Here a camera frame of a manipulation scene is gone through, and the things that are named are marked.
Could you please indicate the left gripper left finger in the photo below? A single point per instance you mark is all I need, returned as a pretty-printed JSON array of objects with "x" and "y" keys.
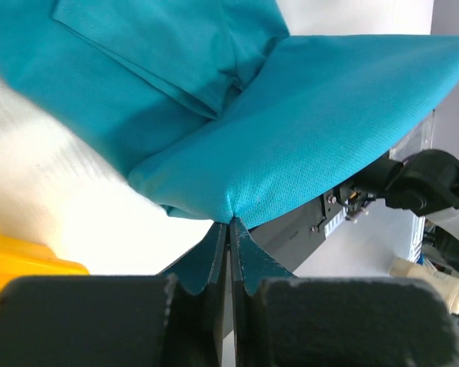
[{"x": 174, "y": 318}]

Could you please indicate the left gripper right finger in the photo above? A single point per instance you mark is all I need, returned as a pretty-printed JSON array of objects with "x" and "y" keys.
[{"x": 283, "y": 320}]

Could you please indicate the right white cable duct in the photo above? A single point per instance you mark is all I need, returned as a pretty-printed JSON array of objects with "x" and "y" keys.
[{"x": 334, "y": 223}]

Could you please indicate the teal t shirt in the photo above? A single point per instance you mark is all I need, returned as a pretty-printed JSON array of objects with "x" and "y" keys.
[{"x": 211, "y": 109}]

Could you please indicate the yellow plastic tray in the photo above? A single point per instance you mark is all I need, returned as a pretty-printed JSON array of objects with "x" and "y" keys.
[{"x": 20, "y": 258}]

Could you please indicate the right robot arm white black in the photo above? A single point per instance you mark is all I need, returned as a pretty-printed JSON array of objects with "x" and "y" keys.
[{"x": 426, "y": 184}]

